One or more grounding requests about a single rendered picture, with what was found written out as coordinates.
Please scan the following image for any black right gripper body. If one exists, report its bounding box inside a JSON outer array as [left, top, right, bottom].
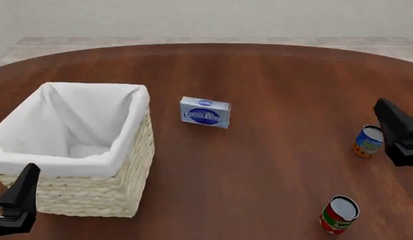
[[384, 142, 413, 168]]

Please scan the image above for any blue cream cheese box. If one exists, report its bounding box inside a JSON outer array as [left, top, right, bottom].
[[179, 96, 233, 130]]

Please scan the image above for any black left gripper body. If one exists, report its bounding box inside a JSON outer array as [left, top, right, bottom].
[[0, 210, 38, 229]]

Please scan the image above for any red and green tin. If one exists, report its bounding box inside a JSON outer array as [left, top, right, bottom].
[[318, 194, 361, 237]]

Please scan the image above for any cream wicker basket, white liner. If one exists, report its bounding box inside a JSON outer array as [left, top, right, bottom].
[[0, 81, 156, 219]]

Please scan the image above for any blue and yellow tin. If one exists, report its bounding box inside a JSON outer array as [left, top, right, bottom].
[[352, 124, 384, 159]]

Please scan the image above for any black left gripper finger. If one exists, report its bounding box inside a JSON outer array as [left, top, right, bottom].
[[0, 163, 41, 216]]

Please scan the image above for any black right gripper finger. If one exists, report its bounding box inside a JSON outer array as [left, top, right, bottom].
[[373, 97, 413, 151]]

